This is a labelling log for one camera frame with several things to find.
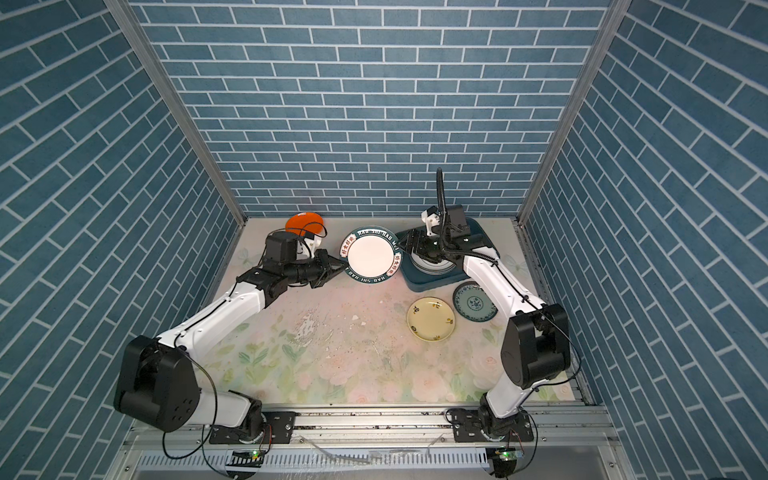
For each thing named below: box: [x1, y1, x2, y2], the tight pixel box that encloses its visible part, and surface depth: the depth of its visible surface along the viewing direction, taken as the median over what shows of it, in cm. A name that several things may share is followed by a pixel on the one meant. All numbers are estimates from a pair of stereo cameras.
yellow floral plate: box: [406, 296, 456, 343], surface depth 95 cm
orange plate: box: [285, 212, 324, 236], surface depth 122 cm
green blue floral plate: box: [452, 281, 498, 323], surface depth 98 cm
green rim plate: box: [340, 226, 402, 284], surface depth 86 cm
